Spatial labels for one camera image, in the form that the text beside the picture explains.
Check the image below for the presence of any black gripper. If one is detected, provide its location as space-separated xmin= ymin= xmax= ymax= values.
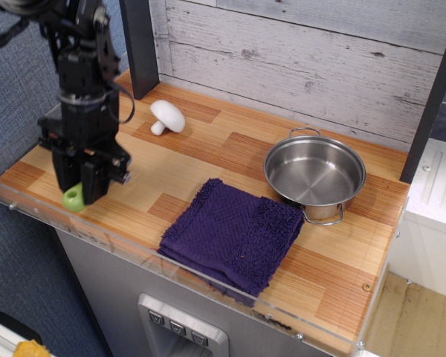
xmin=36 ymin=91 xmax=132 ymax=206

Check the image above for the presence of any green handled grey spatula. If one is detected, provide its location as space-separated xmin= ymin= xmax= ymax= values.
xmin=62 ymin=181 xmax=85 ymax=212

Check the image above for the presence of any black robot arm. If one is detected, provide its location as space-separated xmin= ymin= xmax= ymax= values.
xmin=0 ymin=1 xmax=131 ymax=205

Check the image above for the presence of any purple folded towel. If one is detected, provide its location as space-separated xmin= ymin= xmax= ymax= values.
xmin=158 ymin=178 xmax=304 ymax=307

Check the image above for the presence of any white toy mushroom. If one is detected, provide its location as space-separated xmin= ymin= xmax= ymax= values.
xmin=149 ymin=100 xmax=185 ymax=135

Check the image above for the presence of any grey toy fridge cabinet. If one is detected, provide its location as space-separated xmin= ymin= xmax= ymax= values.
xmin=54 ymin=227 xmax=343 ymax=357

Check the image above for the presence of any silver dispenser button panel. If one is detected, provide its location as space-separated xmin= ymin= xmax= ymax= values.
xmin=138 ymin=293 xmax=230 ymax=356

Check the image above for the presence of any yellow taped object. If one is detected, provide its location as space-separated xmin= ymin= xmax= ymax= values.
xmin=12 ymin=340 xmax=52 ymax=357

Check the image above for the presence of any dark left cabinet post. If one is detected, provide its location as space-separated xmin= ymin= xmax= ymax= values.
xmin=120 ymin=0 xmax=160 ymax=100

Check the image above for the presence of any dark cabinet post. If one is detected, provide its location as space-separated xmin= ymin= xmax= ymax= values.
xmin=120 ymin=0 xmax=160 ymax=100
xmin=399 ymin=49 xmax=446 ymax=184

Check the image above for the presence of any steel pot with handles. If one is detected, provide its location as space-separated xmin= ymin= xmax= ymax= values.
xmin=263 ymin=126 xmax=366 ymax=226

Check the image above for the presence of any clear acrylic guard rail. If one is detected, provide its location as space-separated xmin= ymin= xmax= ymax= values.
xmin=0 ymin=54 xmax=410 ymax=355

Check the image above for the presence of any dark right cabinet post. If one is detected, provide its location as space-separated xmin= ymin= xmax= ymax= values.
xmin=399 ymin=49 xmax=446 ymax=184

